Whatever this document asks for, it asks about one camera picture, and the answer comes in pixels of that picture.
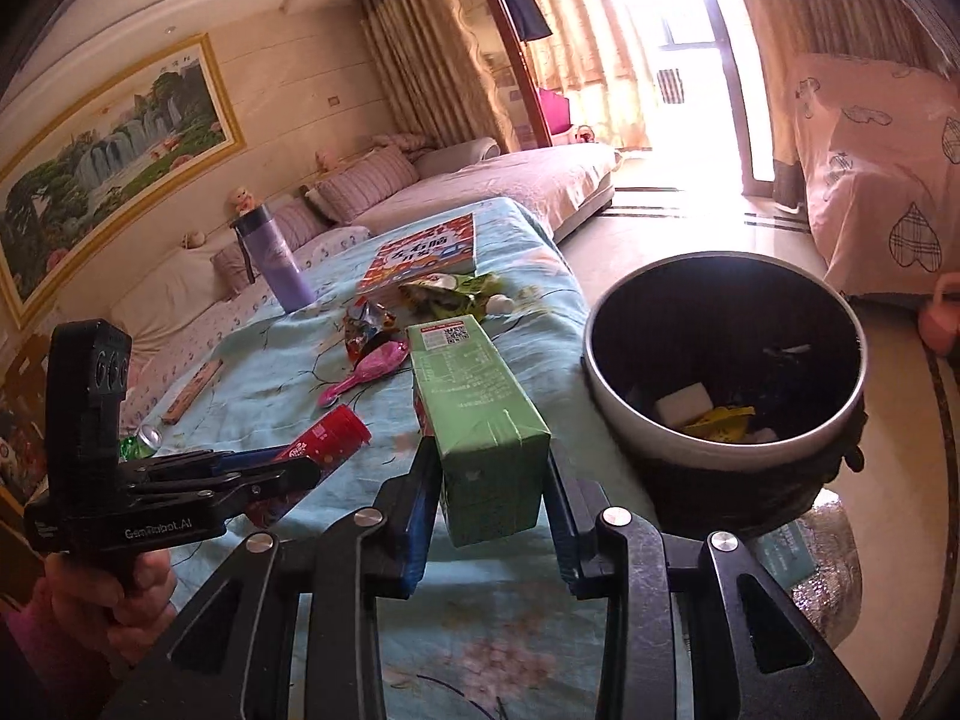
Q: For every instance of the yellow wrapper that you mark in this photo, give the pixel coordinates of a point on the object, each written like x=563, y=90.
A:
x=720, y=420

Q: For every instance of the sheer yellow curtain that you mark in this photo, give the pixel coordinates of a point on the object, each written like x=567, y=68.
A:
x=592, y=52

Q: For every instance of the pink hairbrush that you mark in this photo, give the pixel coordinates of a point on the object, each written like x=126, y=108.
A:
x=375, y=367

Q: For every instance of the dark hanging garment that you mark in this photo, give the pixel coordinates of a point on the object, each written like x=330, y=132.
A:
x=529, y=11

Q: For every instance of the red picture book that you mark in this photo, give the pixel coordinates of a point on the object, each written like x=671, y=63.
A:
x=420, y=255

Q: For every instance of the red orange foil wrapper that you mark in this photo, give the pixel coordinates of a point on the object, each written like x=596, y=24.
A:
x=367, y=330

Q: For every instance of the large striped pillow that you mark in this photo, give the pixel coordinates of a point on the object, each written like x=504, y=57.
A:
x=300, y=229

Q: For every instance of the pink bag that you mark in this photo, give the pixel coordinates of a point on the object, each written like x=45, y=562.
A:
x=553, y=111

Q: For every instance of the pink heart print cover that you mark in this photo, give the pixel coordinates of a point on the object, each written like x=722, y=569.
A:
x=877, y=172

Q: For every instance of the white pillow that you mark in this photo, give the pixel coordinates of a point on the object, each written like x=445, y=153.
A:
x=165, y=296

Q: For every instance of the white foam block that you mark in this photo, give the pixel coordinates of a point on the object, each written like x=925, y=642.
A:
x=684, y=403

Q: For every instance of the pink folded blanket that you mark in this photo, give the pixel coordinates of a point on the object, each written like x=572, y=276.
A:
x=401, y=144

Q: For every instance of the small white ball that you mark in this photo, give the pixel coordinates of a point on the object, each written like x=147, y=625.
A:
x=501, y=304

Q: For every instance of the small striped pillow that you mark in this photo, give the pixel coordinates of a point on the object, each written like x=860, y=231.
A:
x=367, y=184

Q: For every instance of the green snack wrapper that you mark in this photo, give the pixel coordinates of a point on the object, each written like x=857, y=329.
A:
x=450, y=296

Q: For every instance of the beige patterned curtain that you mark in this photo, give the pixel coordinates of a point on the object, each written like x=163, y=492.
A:
x=817, y=7
x=435, y=52

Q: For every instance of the crushed green can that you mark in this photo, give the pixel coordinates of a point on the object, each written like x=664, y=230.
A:
x=144, y=442

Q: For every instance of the framed landscape painting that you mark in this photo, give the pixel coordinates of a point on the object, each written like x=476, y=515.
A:
x=105, y=180

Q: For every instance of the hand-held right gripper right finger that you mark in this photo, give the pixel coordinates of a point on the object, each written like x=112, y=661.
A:
x=564, y=532

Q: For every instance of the person's left forearm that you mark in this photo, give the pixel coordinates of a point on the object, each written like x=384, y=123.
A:
x=52, y=671

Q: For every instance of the green drink carton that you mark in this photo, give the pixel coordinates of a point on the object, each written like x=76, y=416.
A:
x=472, y=420

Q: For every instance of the floral covered sofa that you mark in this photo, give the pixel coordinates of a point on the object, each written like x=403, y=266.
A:
x=517, y=180

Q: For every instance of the red drink can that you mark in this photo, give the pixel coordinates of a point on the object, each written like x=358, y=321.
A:
x=330, y=435

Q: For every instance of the person's left hand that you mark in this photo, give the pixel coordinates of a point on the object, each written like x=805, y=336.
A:
x=142, y=589

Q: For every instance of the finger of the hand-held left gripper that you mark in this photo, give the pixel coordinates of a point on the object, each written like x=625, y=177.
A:
x=210, y=463
x=270, y=484

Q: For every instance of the round dark trash bin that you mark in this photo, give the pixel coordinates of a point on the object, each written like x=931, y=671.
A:
x=720, y=480

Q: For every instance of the silver foil bag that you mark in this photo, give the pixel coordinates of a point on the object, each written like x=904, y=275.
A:
x=832, y=577

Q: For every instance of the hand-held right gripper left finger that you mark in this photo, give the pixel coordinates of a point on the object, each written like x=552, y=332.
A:
x=420, y=525

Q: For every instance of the purple water bottle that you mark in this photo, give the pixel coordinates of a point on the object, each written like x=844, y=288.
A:
x=281, y=270

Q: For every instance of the wooden furniture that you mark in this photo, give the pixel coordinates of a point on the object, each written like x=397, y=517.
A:
x=22, y=420

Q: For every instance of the small plush toy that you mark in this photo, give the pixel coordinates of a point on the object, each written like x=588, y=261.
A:
x=581, y=134

